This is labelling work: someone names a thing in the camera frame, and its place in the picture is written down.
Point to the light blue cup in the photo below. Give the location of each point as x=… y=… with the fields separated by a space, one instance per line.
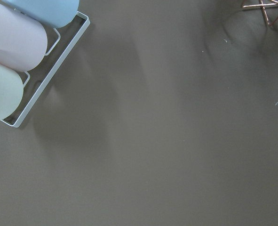
x=55 y=13

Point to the white wire cup rack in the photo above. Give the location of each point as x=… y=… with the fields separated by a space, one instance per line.
x=61 y=41

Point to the pink cup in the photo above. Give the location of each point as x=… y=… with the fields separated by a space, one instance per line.
x=23 y=41

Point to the pale green cup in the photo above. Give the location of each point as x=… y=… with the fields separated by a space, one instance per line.
x=11 y=91

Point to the copper wire bottle rack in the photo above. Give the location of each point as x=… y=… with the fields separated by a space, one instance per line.
x=269 y=9

